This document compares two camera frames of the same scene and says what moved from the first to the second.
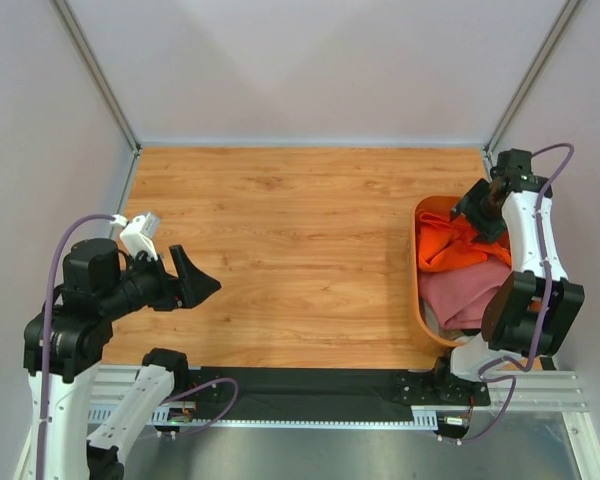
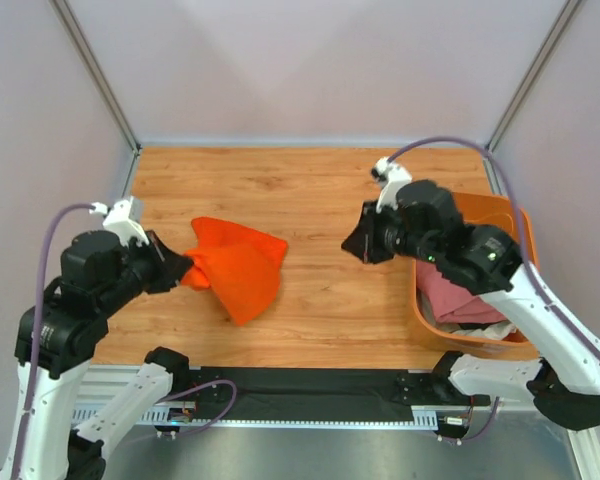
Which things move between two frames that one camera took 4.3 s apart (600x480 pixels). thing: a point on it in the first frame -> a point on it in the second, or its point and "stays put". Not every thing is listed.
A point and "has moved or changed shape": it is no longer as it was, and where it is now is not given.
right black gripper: x=467 y=205 -> x=362 y=242
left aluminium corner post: x=87 y=55 stays put
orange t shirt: x=446 y=245 has moved or changed shape
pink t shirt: x=460 y=295 stays put
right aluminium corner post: x=529 y=79 stays put
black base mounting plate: x=314 y=393 stays put
